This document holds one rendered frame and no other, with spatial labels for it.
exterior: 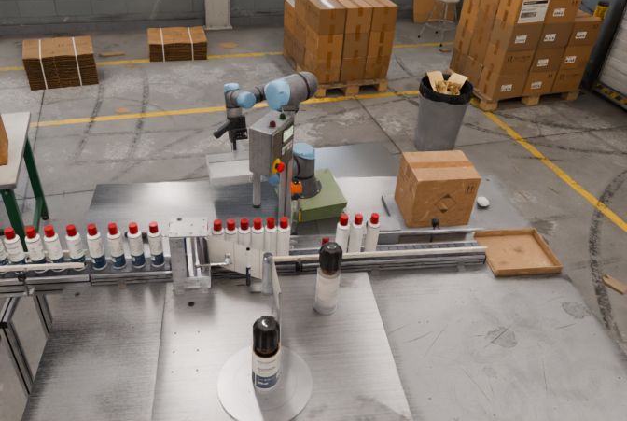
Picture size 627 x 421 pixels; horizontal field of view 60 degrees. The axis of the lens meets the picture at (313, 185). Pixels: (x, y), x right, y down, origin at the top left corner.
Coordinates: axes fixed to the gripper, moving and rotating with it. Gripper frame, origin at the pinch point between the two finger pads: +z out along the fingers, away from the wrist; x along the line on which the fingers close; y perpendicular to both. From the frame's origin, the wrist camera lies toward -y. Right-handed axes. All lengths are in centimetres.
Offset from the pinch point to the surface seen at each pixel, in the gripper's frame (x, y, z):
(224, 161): 0.8, -4.7, 2.8
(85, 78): 337, -66, 12
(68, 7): 487, -72, -48
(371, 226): -76, 37, 13
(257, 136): -71, -7, -30
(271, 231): -67, -2, 11
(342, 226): -73, 26, 12
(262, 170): -69, -5, -16
